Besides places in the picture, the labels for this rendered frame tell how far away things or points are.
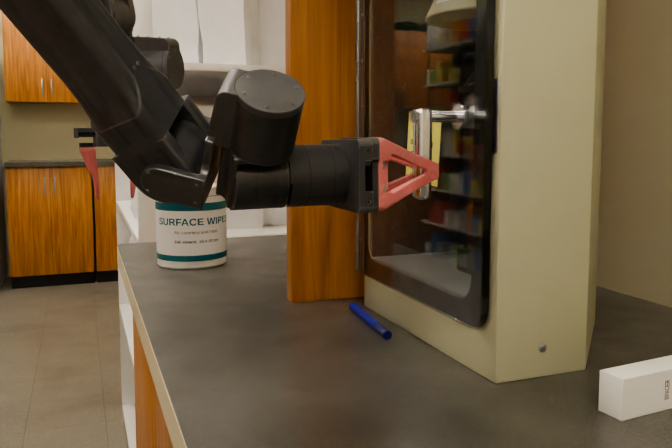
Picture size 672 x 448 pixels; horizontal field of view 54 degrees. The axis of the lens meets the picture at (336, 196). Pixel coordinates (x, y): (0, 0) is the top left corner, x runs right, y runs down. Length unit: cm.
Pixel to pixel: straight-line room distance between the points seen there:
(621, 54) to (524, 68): 51
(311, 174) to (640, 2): 70
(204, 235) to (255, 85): 71
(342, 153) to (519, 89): 18
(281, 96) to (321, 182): 10
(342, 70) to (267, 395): 50
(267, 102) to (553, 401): 37
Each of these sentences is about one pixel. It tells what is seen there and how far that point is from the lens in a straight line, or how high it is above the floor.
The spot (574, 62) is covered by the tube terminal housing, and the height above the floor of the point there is 125.
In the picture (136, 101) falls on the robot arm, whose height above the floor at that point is 121.
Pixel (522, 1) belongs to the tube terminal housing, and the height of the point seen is 131.
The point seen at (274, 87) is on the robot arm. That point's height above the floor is 122.
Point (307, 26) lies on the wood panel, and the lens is 96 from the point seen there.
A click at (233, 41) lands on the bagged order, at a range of 187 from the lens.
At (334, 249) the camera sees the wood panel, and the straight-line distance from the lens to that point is 98.
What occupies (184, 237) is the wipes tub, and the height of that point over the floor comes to 100.
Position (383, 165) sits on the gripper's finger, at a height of 115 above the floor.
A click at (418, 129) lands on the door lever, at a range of 65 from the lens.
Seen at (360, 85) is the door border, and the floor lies 125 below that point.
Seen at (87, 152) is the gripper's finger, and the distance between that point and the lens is 95.
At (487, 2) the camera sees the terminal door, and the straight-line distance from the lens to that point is 66.
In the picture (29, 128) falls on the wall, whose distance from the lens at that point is 610.
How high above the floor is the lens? 118
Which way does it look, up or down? 5 degrees down
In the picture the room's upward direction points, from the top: straight up
